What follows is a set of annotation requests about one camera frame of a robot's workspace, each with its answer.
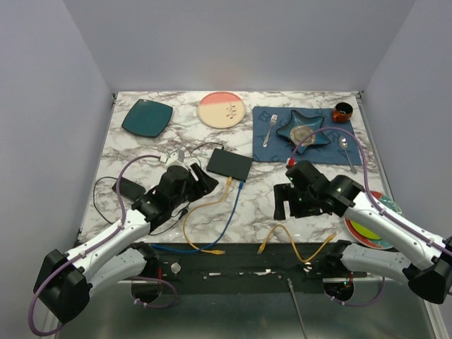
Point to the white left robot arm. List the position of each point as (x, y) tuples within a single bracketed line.
[(67, 280)]

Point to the lime green plate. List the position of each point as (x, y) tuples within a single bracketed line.
[(364, 231)]

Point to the red rimmed plate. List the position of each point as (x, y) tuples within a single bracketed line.
[(378, 244)]

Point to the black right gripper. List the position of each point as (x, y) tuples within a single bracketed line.
[(284, 191)]

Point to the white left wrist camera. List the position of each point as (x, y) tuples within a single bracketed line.
[(175, 158)]

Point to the blue star-shaped dish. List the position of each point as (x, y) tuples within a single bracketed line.
[(299, 127)]

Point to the black power adapter brick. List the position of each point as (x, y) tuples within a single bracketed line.
[(130, 190)]

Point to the orange-brown mug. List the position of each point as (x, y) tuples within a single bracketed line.
[(342, 112)]

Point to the teal square plate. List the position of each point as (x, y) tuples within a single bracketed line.
[(147, 118)]

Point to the blue cloth placemat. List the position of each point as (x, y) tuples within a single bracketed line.
[(278, 149)]

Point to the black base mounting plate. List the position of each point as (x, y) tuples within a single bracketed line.
[(240, 270)]

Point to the pink and cream round plate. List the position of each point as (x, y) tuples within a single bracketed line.
[(221, 110)]

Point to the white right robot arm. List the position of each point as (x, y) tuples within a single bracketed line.
[(421, 259)]

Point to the light blue patterned plate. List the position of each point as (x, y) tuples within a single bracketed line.
[(389, 203)]

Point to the silver spoon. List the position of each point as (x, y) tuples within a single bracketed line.
[(342, 142)]

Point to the silver fork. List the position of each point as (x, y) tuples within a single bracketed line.
[(273, 121)]

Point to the black network switch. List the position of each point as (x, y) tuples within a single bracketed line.
[(229, 164)]

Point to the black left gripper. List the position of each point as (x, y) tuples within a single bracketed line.
[(203, 186)]

